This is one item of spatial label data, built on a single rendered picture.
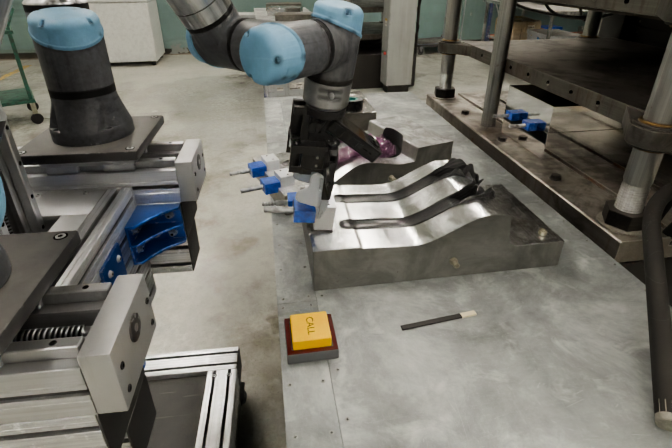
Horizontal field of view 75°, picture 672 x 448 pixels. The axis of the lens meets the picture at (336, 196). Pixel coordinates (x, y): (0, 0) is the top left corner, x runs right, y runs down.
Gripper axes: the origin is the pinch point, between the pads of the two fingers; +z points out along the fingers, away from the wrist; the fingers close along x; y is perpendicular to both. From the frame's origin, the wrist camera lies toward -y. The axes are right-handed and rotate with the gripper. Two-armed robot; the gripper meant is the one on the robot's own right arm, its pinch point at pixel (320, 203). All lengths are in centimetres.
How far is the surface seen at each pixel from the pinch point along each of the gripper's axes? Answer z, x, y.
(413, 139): 4.4, -38.2, -31.6
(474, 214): -3.3, 6.1, -28.0
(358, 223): 5.2, -0.8, -8.5
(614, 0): -37, -39, -74
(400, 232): 3.5, 3.7, -15.8
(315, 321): 8.4, 20.9, 2.2
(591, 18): -20, -124, -137
